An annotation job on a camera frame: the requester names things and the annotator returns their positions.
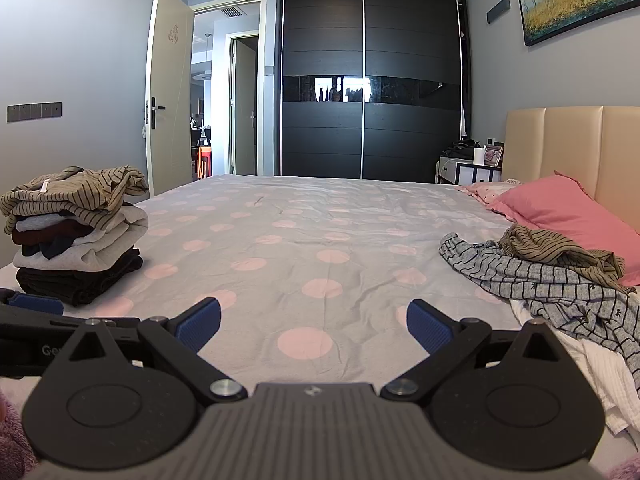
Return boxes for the cream bedroom door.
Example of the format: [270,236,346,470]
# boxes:
[144,0,194,197]

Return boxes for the beige padded headboard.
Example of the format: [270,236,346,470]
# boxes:
[502,106,639,229]

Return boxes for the olive striped pants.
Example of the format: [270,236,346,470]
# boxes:
[499,223,636,292]

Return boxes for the black bag on nightstand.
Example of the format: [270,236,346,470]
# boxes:
[442,138,482,160]

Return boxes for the person's left hand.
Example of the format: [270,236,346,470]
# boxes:
[0,392,12,434]

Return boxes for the olive striped folded top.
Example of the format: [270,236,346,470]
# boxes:
[1,166,149,234]

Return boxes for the grey pink-dotted bed sheet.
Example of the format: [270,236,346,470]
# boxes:
[0,173,640,480]

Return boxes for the black sliding wardrobe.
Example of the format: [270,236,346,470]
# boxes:
[278,0,470,183]

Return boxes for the white knit garment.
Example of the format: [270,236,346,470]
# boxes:
[510,282,639,434]

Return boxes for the pink picture frame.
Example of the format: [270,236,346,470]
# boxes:
[484,144,503,167]

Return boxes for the patterned light pink pillow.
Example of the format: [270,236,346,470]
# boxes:
[457,179,522,205]

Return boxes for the grey checked garment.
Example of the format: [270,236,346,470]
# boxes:
[439,233,639,380]

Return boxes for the white bedside table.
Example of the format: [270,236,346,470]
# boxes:
[435,156,502,185]

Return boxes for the grey folded sweater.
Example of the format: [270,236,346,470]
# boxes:
[13,206,149,272]

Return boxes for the wall switch panel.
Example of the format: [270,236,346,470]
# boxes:
[6,102,63,124]

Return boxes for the dark red folded garment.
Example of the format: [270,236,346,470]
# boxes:
[12,218,94,259]

